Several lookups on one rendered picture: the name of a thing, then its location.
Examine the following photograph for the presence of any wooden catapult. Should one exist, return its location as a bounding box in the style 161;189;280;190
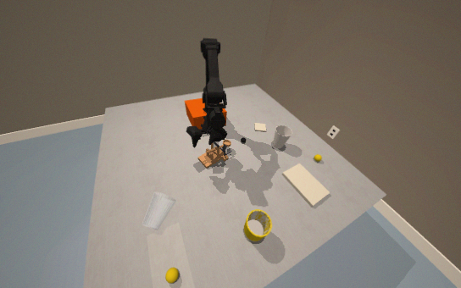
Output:
198;140;232;169

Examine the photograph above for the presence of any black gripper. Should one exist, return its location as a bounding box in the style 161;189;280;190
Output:
186;115;213;148

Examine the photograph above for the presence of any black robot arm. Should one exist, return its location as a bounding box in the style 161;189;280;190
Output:
201;38;227;142

